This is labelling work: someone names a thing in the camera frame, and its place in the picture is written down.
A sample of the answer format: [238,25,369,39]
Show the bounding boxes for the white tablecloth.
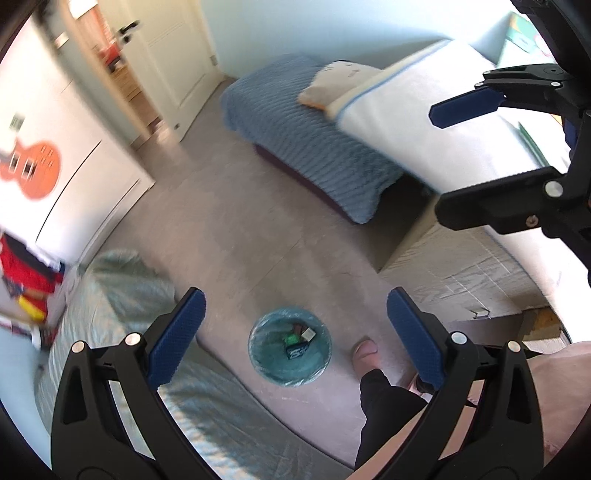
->
[325,39,591,298]

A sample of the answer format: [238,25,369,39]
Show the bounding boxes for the person's leg in black pants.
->
[355,369,430,469]

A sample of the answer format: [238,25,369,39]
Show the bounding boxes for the person's foot in pink slipper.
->
[351,337,384,374]

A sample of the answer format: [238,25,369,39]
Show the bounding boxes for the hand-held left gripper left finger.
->
[50,287,218,480]

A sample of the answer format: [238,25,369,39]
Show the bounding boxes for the white wardrobe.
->
[0,14,155,259]

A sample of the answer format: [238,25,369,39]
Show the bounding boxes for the white cat cushion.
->
[298,60,384,116]

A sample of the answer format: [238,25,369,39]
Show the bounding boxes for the brown plastic-wrapped board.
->
[379,203,555,324]

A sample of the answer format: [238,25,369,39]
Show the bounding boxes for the teal elephant book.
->
[505,11,541,51]

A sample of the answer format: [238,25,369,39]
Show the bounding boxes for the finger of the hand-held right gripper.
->
[429,62,574,130]
[435,166,575,241]

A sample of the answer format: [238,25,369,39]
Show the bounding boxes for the orange guitar sticker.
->
[0,138,63,200]

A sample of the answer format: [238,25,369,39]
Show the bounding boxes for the grey green quilt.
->
[34,249,352,480]

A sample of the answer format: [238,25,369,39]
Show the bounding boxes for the red colourful cloth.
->
[0,233,65,324]

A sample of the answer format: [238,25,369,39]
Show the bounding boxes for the cream door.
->
[124,0,225,139]

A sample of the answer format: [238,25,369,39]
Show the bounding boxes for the blue quilted bed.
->
[219,53,407,224]

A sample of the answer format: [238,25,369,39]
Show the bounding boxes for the round bin with blue liner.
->
[248,305,333,387]

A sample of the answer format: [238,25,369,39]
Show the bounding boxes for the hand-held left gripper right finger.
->
[383,286,546,480]

